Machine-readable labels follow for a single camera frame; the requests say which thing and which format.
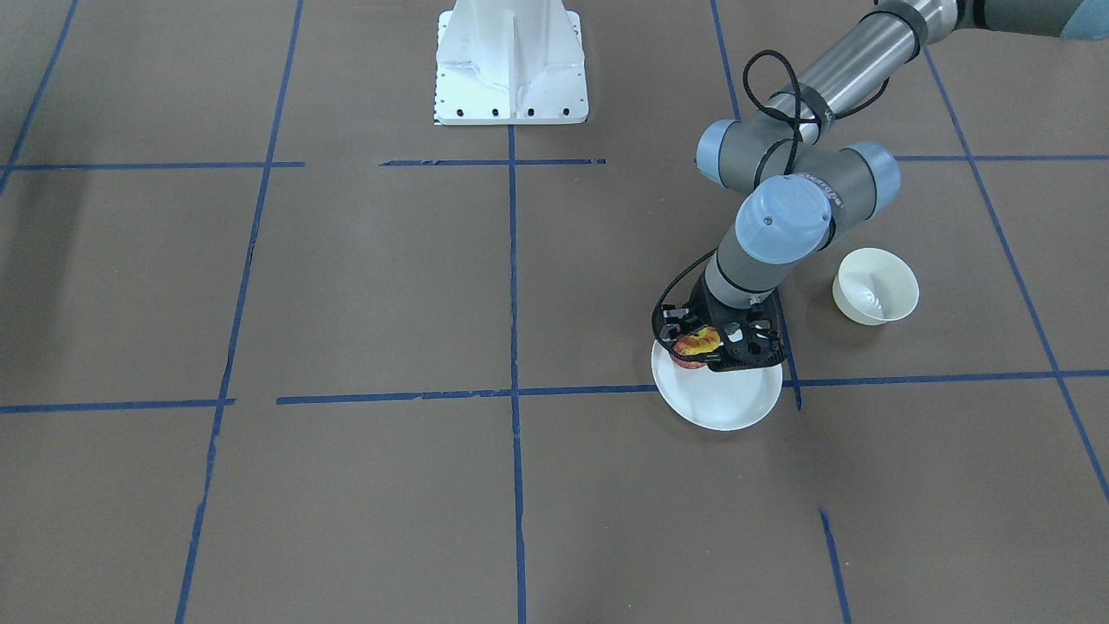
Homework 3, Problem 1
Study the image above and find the cream white bowl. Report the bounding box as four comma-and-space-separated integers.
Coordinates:
832, 248, 920, 325

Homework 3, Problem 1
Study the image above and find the white plate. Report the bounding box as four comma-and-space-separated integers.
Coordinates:
651, 342, 784, 432

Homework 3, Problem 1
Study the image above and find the red yellow apple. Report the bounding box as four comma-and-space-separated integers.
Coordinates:
671, 325, 721, 370

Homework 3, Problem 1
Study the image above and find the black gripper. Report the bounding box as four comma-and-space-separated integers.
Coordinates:
651, 285, 787, 374

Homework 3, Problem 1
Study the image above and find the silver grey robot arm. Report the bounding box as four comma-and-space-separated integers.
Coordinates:
651, 1, 1106, 374

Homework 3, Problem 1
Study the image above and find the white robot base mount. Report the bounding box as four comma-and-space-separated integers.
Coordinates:
433, 1, 590, 126

